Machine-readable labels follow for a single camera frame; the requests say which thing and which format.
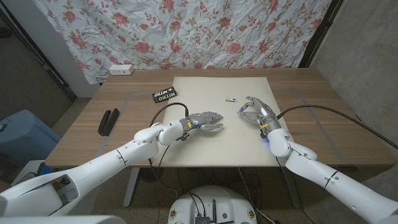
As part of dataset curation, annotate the black round disc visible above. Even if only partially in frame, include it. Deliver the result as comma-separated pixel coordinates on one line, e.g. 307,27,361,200
139,167,165,184

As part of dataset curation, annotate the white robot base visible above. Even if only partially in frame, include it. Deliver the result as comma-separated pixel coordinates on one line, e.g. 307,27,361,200
167,185,257,224

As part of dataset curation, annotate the black backdrop stand pole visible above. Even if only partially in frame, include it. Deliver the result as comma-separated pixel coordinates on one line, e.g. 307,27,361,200
298,0,345,68

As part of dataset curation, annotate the white robot torso edge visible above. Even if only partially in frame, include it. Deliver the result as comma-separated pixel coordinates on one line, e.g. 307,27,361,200
0,214,127,224

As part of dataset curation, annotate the cream foam board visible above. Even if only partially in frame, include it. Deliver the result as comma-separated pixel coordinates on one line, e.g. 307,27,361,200
155,77,299,168

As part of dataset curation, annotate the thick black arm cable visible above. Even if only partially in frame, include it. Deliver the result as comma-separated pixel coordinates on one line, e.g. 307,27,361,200
275,104,398,150
150,102,190,128

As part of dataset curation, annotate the white power strip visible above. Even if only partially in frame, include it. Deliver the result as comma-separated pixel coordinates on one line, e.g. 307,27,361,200
108,63,135,76

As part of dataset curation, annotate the black Nitro box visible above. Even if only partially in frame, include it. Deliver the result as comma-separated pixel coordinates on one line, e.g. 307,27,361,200
151,86,178,104

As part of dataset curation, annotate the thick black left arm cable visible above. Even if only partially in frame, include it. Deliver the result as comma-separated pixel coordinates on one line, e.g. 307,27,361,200
150,102,190,128

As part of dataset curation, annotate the blue plastic bin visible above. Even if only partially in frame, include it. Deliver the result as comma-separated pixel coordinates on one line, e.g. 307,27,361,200
0,109,62,167

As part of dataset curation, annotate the blue fabric item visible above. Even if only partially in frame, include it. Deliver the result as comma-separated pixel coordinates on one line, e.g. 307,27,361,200
37,164,63,175

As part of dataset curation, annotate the black stapler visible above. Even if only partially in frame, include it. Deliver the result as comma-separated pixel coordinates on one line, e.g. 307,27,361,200
97,108,121,137

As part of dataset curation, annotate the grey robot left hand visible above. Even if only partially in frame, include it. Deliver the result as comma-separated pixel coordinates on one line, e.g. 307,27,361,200
186,111,224,132

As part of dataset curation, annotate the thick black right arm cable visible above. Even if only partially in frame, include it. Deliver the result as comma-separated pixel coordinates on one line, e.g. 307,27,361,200
275,104,398,150

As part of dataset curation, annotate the white table leg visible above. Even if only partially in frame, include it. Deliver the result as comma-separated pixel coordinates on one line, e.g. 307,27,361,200
123,167,141,208

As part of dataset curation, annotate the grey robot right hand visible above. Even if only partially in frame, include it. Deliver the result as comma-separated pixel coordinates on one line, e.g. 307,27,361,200
238,96,280,133

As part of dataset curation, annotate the grey table leg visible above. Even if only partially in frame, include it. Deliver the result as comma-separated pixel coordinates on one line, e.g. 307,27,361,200
281,167,302,208

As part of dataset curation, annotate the floral backdrop cloth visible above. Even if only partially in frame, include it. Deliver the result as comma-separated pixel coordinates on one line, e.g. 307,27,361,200
30,0,333,85

